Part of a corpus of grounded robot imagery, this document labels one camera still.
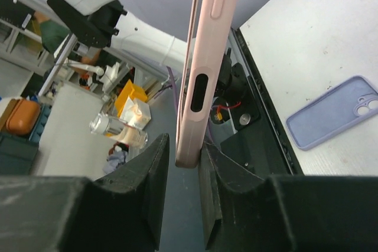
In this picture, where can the black phone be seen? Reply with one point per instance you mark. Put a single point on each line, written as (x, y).
(187, 63)

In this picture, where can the yellow plastic bin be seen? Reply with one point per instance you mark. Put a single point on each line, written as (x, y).
(130, 91)

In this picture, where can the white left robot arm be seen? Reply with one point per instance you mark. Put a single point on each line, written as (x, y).
(106, 23)

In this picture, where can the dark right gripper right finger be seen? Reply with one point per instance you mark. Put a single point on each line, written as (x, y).
(244, 212)

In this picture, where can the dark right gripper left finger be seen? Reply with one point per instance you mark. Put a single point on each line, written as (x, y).
(122, 211)

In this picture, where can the lilac phone case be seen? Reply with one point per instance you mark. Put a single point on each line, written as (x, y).
(338, 109)

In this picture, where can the clear plastic bottle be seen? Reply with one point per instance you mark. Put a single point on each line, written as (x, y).
(118, 130)

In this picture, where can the pink phone case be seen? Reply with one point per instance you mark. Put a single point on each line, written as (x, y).
(213, 22)

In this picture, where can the orange hard case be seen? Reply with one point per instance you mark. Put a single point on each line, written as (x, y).
(23, 117)

